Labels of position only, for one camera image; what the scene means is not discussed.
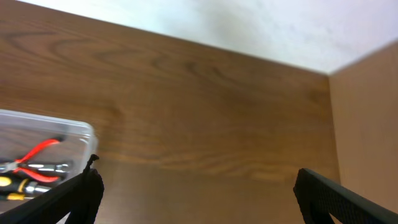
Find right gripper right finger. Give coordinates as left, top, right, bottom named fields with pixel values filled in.
left=293, top=168, right=397, bottom=224

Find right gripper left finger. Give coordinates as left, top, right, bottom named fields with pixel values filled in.
left=1, top=154, right=104, bottom=224

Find silver ratchet wrench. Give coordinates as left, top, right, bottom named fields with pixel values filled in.
left=26, top=162, right=73, bottom=174

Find stubby yellow black screwdriver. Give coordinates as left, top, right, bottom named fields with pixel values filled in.
left=1, top=174, right=51, bottom=195

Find slim black yellow screwdriver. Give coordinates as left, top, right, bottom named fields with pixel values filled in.
left=0, top=192, right=33, bottom=201

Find red handled pliers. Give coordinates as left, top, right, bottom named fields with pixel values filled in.
left=1, top=138, right=63, bottom=183

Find clear plastic container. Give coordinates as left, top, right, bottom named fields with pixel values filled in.
left=1, top=110, right=97, bottom=212

